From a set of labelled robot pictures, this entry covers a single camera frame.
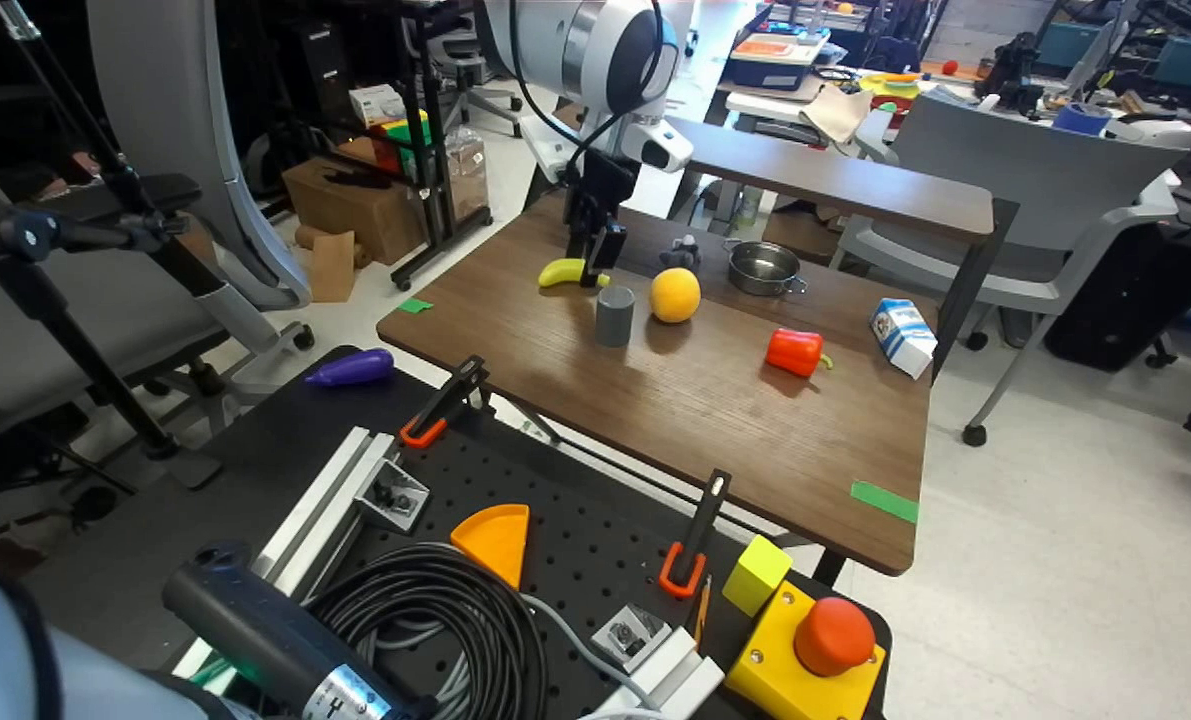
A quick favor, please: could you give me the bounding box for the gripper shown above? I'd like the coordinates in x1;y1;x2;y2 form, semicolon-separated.
563;148;643;290

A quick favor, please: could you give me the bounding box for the yellow banana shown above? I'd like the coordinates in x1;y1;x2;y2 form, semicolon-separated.
538;258;612;291

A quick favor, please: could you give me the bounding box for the grey cup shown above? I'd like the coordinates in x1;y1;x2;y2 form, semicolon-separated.
595;286;636;348

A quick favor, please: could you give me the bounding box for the orange fruit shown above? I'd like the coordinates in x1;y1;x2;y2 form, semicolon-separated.
650;267;703;324

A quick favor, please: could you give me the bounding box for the clear plastic container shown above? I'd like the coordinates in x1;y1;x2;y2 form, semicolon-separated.
444;124;492;223

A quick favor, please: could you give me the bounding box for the metal pot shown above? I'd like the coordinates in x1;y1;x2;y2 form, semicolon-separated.
722;239;810;298

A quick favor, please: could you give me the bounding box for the red bell pepper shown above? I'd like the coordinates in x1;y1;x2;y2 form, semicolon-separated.
764;327;835;379

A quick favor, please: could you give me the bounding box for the stack of colourful boxes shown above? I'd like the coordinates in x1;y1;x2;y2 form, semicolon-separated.
348;84;433;177

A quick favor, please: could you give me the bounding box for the cardboard box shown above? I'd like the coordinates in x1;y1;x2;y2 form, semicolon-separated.
281;154;428;267

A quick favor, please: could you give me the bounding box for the brown wooden table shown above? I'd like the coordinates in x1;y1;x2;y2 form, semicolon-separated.
655;114;1022;383

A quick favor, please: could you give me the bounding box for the blue bin with tray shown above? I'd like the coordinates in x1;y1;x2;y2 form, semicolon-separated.
723;28;834;93

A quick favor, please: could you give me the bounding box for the small cardboard piece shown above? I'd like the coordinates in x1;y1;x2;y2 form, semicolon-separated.
294;224;360;305

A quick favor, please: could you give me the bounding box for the purple eggplant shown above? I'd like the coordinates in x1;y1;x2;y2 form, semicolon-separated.
304;347;396;389

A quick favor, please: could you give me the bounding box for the brown paper bag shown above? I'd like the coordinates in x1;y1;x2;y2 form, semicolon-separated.
798;84;878;143

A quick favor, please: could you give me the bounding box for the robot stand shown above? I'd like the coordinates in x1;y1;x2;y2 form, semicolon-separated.
20;345;896;720

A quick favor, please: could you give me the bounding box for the orange wedge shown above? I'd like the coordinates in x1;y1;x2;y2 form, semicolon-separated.
449;503;532;592

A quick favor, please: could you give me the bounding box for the blue and white milk carton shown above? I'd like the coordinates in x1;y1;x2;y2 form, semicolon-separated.
869;297;939;381

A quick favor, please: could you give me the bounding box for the yellow block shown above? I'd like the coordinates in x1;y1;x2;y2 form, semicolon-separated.
721;533;795;618

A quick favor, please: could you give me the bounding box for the grey chair on wheels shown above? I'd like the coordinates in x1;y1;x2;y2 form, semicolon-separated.
833;88;1188;449

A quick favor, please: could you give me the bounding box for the grey office chair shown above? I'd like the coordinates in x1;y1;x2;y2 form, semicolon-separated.
0;0;317;526

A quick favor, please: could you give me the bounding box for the yellow emergency stop button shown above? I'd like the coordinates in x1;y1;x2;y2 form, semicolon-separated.
724;580;889;720

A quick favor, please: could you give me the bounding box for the cluttered desk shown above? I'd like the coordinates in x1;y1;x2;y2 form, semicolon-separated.
720;0;1191;161

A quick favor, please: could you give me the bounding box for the black computer tower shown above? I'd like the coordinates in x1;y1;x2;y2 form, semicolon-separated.
1043;218;1191;375

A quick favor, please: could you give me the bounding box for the black desk frame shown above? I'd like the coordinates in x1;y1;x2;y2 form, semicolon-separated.
335;0;498;293

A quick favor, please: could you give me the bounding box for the black clamp with orange handle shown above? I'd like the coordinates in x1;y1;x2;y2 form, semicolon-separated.
657;467;733;600
399;354;492;450

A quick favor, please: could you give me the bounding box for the aluminium rail with bracket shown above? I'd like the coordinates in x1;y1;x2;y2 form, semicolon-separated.
580;600;727;720
170;426;432;683

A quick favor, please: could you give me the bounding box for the coil of black cable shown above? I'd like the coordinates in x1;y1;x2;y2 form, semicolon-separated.
303;542;552;720

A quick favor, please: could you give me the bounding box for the grey cable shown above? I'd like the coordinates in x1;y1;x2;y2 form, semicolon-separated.
370;590;661;720

